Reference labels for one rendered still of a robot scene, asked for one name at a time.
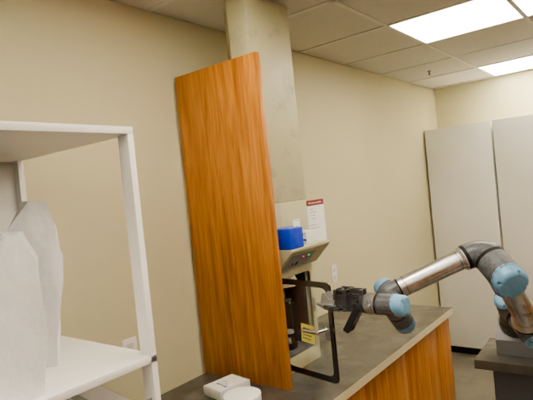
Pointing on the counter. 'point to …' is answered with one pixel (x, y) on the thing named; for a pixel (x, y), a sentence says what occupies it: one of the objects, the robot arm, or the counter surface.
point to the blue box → (290, 237)
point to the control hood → (304, 251)
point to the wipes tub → (243, 394)
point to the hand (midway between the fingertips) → (320, 305)
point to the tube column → (271, 85)
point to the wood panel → (234, 221)
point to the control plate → (299, 259)
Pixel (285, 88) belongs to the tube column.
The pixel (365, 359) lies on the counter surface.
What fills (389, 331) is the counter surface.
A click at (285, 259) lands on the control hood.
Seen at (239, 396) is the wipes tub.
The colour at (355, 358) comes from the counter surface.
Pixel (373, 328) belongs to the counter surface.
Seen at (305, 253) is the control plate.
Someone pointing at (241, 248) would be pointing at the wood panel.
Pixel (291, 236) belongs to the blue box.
